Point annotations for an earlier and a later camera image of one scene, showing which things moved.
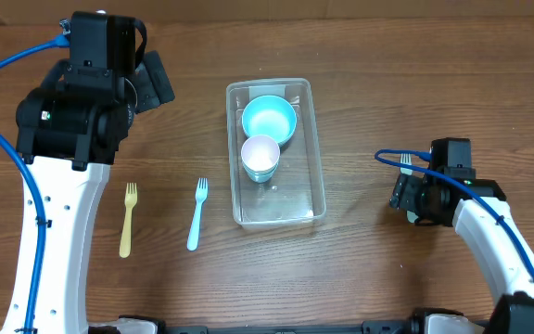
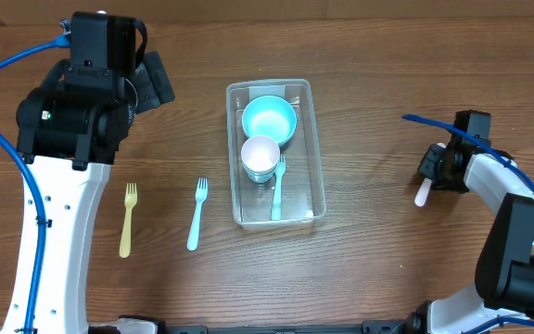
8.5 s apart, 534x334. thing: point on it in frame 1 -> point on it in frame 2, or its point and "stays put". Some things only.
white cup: (260, 153) stays put
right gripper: (404, 197) -> (427, 171)
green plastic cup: (260, 176) stays put
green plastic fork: (407, 158) -> (276, 207)
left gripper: (157, 78) stays put
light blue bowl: (270, 115) stays put
